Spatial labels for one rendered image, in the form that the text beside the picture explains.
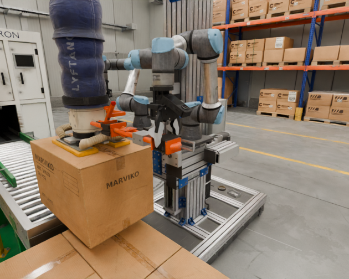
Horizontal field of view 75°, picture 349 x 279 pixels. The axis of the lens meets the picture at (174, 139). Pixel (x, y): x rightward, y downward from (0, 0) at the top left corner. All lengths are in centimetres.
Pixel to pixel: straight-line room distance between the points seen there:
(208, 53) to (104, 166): 73
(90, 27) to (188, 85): 74
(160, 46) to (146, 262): 100
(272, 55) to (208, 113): 700
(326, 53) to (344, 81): 156
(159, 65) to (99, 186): 60
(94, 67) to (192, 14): 78
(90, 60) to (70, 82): 14
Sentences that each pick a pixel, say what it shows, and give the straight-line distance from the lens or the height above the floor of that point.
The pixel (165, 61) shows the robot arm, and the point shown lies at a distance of 78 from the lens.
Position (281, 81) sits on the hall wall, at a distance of 951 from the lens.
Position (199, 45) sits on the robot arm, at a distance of 122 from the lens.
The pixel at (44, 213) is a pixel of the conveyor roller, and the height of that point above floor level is 54.
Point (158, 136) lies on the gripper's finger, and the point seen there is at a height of 124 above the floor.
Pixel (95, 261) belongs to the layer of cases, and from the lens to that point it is 135.
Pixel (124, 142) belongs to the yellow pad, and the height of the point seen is 109.
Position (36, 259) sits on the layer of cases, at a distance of 147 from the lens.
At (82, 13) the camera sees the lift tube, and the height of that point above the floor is 170.
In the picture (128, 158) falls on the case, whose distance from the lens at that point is 113.
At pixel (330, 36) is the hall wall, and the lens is 923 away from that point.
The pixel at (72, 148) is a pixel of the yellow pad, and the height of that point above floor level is 109.
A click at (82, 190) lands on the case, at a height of 97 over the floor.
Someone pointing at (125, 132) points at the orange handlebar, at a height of 121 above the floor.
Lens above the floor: 146
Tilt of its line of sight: 17 degrees down
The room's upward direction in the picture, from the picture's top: straight up
